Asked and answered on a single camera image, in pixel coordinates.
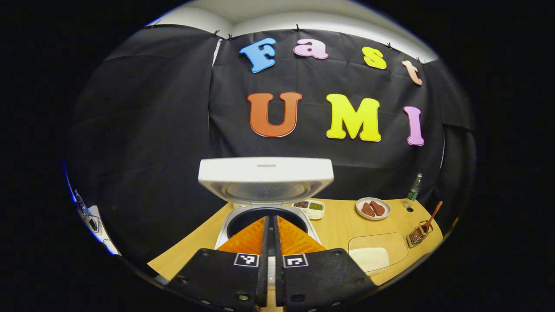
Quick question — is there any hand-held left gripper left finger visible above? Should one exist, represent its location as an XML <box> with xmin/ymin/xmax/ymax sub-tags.
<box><xmin>167</xmin><ymin>215</ymin><xmax>269</xmax><ymax>312</ymax></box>

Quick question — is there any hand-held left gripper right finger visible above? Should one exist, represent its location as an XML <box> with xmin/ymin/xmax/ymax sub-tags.
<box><xmin>273</xmin><ymin>215</ymin><xmax>378</xmax><ymax>312</ymax></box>

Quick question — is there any white rice cooker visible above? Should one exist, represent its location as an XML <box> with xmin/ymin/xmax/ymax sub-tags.
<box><xmin>198</xmin><ymin>157</ymin><xmax>335</xmax><ymax>289</ymax></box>

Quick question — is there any metal wire chopstick holder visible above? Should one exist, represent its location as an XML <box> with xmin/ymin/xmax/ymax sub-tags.
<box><xmin>407</xmin><ymin>220</ymin><xmax>433</xmax><ymax>248</ymax></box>

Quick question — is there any brown wooden spoon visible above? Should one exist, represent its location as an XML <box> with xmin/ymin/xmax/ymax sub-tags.
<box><xmin>418</xmin><ymin>200</ymin><xmax>444</xmax><ymax>234</ymax></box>

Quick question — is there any white divided bean dish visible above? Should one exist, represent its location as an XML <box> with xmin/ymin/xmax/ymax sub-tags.
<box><xmin>292</xmin><ymin>199</ymin><xmax>325</xmax><ymax>220</ymax></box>

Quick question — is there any clear glass container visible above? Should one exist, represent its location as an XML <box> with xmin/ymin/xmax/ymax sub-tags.
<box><xmin>348</xmin><ymin>233</ymin><xmax>409</xmax><ymax>274</ymax></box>

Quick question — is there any white round plate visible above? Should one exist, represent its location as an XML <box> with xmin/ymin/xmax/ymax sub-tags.
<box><xmin>356</xmin><ymin>197</ymin><xmax>392</xmax><ymax>221</ymax></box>

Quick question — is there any white side desk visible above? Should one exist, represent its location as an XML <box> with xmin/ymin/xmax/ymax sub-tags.
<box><xmin>72</xmin><ymin>188</ymin><xmax>120</xmax><ymax>256</ymax></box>

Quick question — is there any black backdrop cloth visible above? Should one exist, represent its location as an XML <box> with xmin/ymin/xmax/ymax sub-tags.
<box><xmin>65</xmin><ymin>24</ymin><xmax>477</xmax><ymax>278</ymax></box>

